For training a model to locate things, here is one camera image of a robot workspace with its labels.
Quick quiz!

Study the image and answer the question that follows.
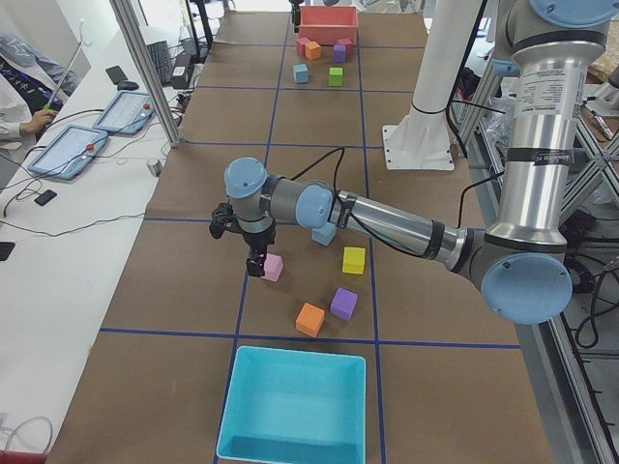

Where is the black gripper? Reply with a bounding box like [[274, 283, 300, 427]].
[[242, 222, 276, 277]]

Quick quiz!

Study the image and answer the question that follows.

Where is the light blue block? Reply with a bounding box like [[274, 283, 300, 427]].
[[292, 64, 309, 84], [311, 222, 338, 247]]

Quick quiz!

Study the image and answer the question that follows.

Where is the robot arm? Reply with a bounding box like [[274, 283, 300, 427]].
[[289, 0, 339, 33], [210, 1, 618, 325]]

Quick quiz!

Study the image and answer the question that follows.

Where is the light pink block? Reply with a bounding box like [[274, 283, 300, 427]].
[[263, 253, 283, 282]]

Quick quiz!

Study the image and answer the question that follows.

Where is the magenta block beside orange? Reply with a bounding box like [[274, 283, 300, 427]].
[[296, 37, 310, 57]]

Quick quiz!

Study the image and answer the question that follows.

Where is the red plastic bin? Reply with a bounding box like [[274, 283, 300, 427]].
[[298, 6, 359, 45]]

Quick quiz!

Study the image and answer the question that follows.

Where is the orange block right side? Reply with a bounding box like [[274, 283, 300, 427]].
[[305, 41, 322, 60]]

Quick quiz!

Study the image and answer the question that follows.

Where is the green block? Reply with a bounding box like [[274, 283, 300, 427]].
[[328, 67, 343, 87]]

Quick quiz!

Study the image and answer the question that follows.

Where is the orange block left side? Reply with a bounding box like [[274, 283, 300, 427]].
[[295, 303, 325, 337]]

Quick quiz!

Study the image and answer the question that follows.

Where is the yellow block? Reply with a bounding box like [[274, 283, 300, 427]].
[[341, 246, 366, 276]]

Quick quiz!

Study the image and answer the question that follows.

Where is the black keyboard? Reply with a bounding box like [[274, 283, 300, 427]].
[[146, 41, 173, 86]]

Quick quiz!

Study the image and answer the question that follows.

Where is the cyan plastic bin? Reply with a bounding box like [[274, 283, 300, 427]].
[[217, 346, 367, 463]]

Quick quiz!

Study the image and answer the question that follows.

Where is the black computer mouse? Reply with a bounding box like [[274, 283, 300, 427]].
[[117, 80, 139, 91]]

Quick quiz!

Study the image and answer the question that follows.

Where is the blue teach pendant far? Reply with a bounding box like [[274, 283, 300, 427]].
[[93, 91, 154, 135]]

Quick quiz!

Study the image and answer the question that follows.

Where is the blue teach pendant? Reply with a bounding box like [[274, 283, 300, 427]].
[[93, 91, 154, 135], [27, 125, 108, 181]]

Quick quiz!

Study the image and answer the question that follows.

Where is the blue teach pendant near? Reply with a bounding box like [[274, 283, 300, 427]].
[[27, 125, 108, 181]]

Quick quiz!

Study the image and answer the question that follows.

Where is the black smartphone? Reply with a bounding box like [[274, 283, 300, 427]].
[[34, 189, 57, 206]]

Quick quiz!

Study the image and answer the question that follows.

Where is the person in white shirt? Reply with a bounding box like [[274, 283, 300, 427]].
[[1, 32, 81, 162]]

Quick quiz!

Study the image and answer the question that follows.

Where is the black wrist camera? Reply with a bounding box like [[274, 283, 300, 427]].
[[209, 202, 241, 240]]

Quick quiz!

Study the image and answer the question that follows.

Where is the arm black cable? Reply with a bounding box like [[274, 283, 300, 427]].
[[289, 147, 468, 260]]

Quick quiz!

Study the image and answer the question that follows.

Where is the aluminium frame post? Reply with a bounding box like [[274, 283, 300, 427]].
[[109, 0, 181, 148]]

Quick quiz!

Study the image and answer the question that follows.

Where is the white pedestal column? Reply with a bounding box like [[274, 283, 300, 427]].
[[382, 0, 486, 171]]

